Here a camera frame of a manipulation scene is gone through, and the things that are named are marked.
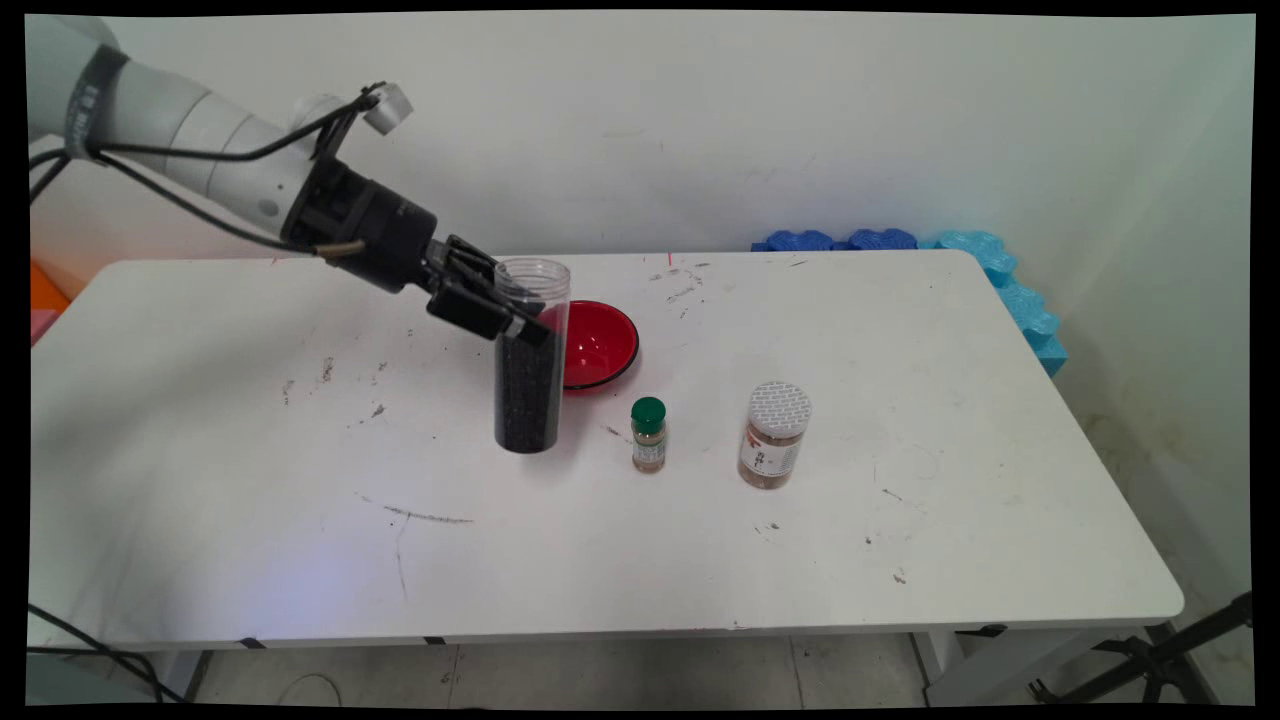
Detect green-capped spice bottle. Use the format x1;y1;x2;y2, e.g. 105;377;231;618
631;396;668;474

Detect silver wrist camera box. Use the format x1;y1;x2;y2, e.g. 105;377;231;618
362;82;414;136

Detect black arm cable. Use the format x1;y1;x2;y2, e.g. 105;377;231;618
28;84;387;253

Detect cyan foam block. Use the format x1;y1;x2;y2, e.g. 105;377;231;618
920;230;1018;286
995;282;1069;379

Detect black floor cable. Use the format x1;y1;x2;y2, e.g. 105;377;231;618
28;600;189;703

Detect clear jar of black seeds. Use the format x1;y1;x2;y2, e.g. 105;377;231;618
493;257;572;455

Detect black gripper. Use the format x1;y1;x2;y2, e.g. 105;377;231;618
283;160;553;347

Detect white-capped jar of nuts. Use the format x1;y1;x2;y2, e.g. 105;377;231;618
738;380;813;491

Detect black tripod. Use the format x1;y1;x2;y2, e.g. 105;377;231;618
1030;592;1253;706

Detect red bowl with black rim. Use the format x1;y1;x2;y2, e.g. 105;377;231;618
540;300;641;393

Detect black velcro strap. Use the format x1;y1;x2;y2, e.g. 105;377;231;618
63;44;131;161

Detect orange block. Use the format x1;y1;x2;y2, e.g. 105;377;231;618
30;262;73;313

